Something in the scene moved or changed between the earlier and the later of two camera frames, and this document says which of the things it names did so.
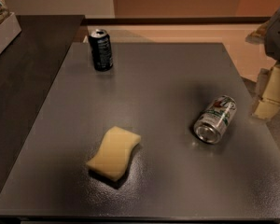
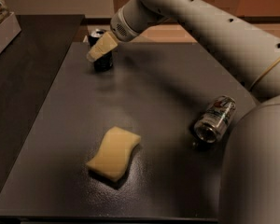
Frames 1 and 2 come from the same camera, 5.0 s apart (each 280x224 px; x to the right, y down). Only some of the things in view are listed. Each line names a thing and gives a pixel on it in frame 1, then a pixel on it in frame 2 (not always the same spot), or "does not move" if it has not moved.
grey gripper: [278, 37] -> [120, 27]
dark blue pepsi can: [102, 49] does not move
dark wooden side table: [21, 78] does not move
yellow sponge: [114, 153] does not move
